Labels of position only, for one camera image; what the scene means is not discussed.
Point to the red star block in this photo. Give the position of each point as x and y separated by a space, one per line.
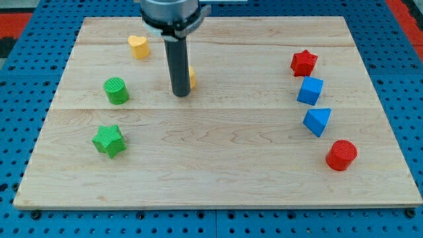
303 63

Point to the light wooden board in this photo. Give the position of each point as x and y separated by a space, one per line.
237 141

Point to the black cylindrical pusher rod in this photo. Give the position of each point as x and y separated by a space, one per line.
177 59

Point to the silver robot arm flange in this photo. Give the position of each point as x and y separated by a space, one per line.
173 20

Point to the blue cube block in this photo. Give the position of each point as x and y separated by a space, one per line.
310 90

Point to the yellow heart block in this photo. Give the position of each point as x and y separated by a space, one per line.
139 46

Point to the green cylinder block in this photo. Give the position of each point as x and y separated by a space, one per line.
116 91

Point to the yellow hexagon block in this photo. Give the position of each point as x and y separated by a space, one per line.
192 77

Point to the green star block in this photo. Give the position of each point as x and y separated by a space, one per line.
109 140

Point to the blue triangular prism block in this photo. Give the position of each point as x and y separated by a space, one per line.
316 120

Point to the red cylinder block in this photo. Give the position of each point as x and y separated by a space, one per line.
341 155

